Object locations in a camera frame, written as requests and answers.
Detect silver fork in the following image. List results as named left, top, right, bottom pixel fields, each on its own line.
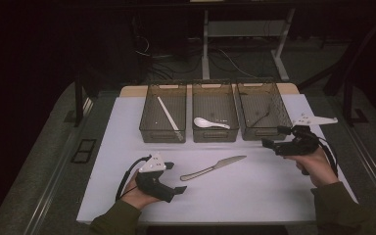
left=247, top=103, right=272, bottom=129

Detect silver table knife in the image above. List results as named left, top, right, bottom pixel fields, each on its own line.
left=179, top=155, right=248, bottom=182

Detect black floor cables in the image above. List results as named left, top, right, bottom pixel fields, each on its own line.
left=131, top=18, right=204, bottom=82

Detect white ceramic spoon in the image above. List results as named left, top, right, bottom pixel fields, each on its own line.
left=193, top=117, right=232, bottom=131

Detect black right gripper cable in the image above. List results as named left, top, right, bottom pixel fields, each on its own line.
left=317, top=135, right=339, bottom=179

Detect person's right hand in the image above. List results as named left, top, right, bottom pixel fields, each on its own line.
left=283, top=146, right=340, bottom=189

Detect person's left hand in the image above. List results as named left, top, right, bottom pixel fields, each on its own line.
left=120, top=172, right=162, bottom=211

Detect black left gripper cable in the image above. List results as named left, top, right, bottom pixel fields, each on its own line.
left=115, top=155, right=153, bottom=202

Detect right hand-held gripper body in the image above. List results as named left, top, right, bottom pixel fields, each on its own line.
left=273, top=114, right=339, bottom=158

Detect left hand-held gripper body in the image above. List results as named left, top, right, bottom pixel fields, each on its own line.
left=134, top=153, right=178, bottom=204

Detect white floor cable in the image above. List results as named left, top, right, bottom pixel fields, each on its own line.
left=216, top=48, right=259, bottom=79

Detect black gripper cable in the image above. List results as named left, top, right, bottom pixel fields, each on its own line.
left=115, top=155, right=153, bottom=202
left=317, top=135, right=339, bottom=179

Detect black metal stand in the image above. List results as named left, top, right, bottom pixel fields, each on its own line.
left=72, top=65, right=94, bottom=128
left=342, top=76, right=370, bottom=127

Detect white metal desk frame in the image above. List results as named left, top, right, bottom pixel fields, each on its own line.
left=201, top=8, right=297, bottom=82

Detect clear brown plastic bin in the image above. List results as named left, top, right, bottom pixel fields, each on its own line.
left=138, top=82, right=188, bottom=144
left=191, top=81, right=240, bottom=143
left=235, top=79, right=294, bottom=142

